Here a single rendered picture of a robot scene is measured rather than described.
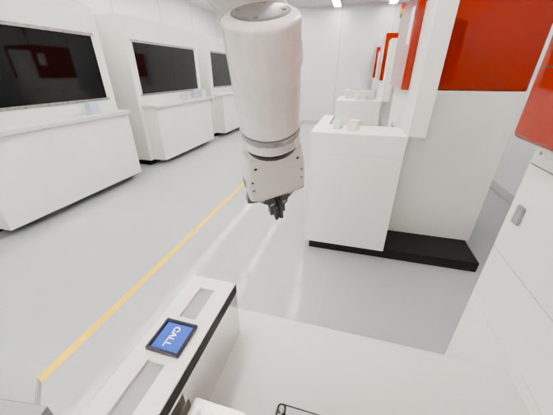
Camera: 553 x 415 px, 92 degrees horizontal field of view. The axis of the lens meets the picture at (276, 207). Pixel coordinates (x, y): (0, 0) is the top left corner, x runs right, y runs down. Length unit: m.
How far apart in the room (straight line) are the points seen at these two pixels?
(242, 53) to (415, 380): 0.60
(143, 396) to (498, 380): 0.61
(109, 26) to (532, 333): 4.74
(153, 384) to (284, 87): 0.41
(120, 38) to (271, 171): 4.29
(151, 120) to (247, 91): 4.30
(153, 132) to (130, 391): 4.33
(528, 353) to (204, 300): 0.58
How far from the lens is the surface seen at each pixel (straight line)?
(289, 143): 0.37
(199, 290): 0.56
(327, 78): 7.97
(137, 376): 0.48
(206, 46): 6.41
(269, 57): 0.30
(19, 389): 0.75
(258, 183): 0.42
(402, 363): 0.66
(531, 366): 0.69
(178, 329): 0.49
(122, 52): 4.63
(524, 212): 0.71
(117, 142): 3.94
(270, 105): 0.33
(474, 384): 0.69
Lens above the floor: 1.33
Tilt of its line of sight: 27 degrees down
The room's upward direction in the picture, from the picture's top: straight up
